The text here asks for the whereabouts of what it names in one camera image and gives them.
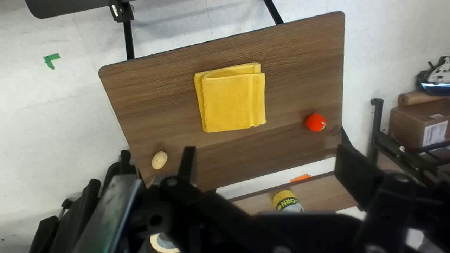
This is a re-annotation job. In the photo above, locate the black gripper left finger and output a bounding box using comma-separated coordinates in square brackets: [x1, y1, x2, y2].
[177, 147, 196, 183]

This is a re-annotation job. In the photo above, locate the green tape floor marker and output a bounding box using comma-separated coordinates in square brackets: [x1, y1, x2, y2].
[43, 54, 60, 71]

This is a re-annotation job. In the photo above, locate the brown cardboard box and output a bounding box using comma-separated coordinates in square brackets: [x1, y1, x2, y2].
[389, 93, 450, 149]

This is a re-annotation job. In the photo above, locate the red tomato toy ball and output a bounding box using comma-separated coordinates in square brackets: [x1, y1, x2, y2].
[305, 113, 326, 133]

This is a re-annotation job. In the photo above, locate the yellow green labelled can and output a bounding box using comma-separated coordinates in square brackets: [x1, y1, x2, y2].
[271, 190, 303, 213]

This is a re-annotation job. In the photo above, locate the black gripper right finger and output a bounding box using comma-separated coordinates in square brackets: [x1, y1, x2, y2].
[333, 130, 375, 206]

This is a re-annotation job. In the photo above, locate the beige potato toy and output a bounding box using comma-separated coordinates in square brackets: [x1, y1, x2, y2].
[150, 151, 168, 170]

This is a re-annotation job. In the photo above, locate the yellow towel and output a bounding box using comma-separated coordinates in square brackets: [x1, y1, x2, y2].
[194, 62, 267, 134]

